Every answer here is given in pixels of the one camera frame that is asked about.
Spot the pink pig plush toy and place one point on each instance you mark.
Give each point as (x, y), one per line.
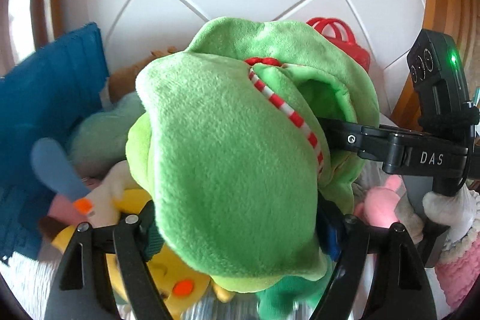
(378, 206)

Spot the red toy suitcase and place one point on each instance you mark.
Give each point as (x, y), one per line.
(340, 34)

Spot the blue storage bin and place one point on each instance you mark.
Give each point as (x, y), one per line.
(46, 95)

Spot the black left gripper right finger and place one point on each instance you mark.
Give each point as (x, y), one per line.
(399, 289)

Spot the green frog plush toy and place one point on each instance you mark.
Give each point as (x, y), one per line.
(231, 149)

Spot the pink white knitted item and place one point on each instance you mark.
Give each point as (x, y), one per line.
(458, 266)

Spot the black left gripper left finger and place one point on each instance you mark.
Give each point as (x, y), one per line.
(83, 284)

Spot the light teal plush toy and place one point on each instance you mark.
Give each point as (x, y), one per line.
(98, 142)

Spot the yellow Pikachu plush toy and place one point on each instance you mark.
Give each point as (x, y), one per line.
(179, 285)

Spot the dark green plush toy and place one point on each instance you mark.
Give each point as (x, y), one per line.
(278, 302)

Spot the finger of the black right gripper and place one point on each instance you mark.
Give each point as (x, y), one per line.
(51, 166)
(370, 143)

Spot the brown capybara plush striped shirt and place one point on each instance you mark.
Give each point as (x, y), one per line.
(122, 81)

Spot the white dog plush toy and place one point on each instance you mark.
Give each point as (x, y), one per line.
(104, 212)

